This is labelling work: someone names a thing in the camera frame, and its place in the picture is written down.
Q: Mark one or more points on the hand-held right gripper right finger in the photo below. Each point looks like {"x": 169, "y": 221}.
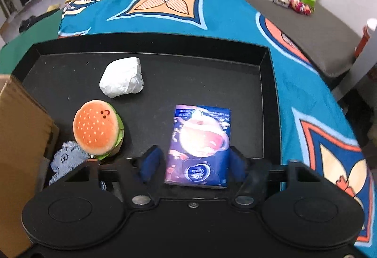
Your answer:
{"x": 239, "y": 163}

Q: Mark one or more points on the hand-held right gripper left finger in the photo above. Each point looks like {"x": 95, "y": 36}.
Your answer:
{"x": 151, "y": 163}

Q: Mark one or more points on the purple tissue pack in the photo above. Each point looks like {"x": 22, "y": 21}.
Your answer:
{"x": 197, "y": 140}

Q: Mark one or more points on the burger plush toy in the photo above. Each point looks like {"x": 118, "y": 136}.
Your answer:
{"x": 92, "y": 128}

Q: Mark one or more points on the small blue plush toy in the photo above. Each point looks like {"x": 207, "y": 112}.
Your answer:
{"x": 66, "y": 158}

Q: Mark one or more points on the white paper ball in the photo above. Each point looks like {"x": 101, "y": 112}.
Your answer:
{"x": 122, "y": 78}

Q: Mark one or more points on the black tray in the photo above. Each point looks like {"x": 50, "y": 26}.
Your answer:
{"x": 191, "y": 81}

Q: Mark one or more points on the brown cardboard box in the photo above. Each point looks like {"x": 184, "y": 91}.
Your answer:
{"x": 20, "y": 128}

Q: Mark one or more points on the blue patterned blanket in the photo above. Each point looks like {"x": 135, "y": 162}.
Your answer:
{"x": 235, "y": 19}

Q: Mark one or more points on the grey bench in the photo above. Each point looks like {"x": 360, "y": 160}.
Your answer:
{"x": 324, "y": 34}

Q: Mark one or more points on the grey desk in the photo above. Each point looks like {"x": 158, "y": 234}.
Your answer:
{"x": 365, "y": 63}

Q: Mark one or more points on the red round toy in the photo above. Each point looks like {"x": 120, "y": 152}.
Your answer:
{"x": 300, "y": 6}

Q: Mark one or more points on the green bed sheet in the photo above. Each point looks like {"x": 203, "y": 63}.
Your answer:
{"x": 29, "y": 40}

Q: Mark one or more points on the black stool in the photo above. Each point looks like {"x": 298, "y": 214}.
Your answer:
{"x": 48, "y": 15}

